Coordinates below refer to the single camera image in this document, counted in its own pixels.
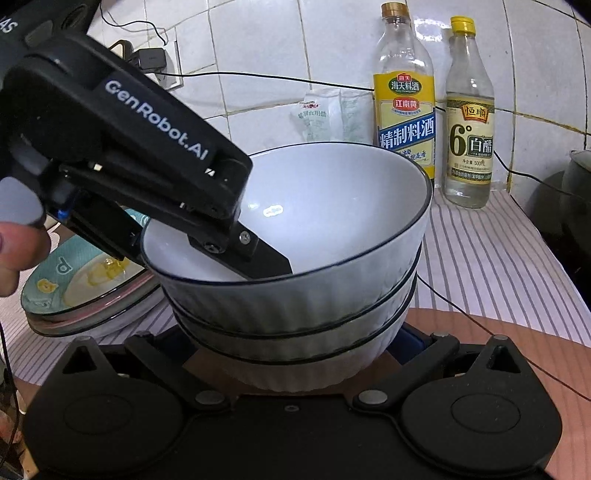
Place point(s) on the yellow label cooking wine bottle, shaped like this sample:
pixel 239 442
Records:
pixel 406 115

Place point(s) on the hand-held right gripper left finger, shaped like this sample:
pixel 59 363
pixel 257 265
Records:
pixel 152 344

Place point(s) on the clear white vinegar bottle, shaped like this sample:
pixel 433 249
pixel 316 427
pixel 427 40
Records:
pixel 468 138

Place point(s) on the dark cooking pot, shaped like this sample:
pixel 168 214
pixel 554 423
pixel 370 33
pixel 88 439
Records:
pixel 575 217

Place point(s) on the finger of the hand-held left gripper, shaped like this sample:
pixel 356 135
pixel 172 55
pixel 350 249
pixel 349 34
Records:
pixel 263 263
pixel 111 230

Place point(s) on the person's left hand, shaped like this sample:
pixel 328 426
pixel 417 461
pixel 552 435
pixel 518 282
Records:
pixel 18 249

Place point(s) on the carrot rabbit print bowl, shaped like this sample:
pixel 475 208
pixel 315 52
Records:
pixel 115 319

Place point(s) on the blue egg print plate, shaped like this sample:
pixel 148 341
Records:
pixel 60 277

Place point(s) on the white ribbed bowl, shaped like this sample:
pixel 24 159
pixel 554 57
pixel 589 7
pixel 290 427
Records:
pixel 300 345
pixel 346 207
pixel 300 374

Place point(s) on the white salt packet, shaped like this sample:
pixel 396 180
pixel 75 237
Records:
pixel 358 117
pixel 316 120

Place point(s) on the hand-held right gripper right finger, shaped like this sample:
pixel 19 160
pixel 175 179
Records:
pixel 415 344

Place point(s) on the black power adapter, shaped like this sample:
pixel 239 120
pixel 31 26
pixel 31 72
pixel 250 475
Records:
pixel 151 59

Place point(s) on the black wall plug adapter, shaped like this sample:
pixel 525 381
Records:
pixel 173 76

